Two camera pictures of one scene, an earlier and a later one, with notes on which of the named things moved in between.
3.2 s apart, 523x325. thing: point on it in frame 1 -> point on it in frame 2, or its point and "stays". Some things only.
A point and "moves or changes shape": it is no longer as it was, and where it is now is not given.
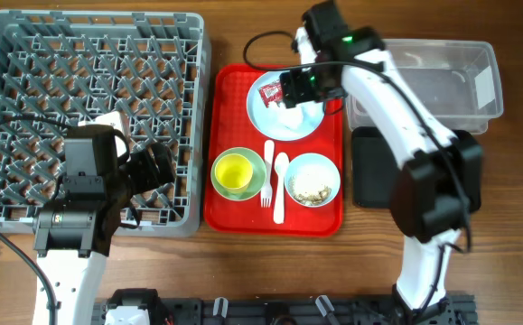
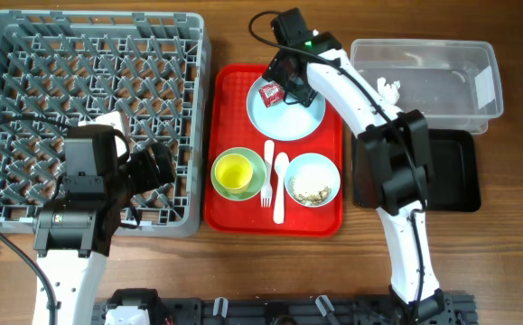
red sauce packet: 272,92 stays
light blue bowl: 312,180 stays
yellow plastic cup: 234,172 stays
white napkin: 297,117 moves or changes shape
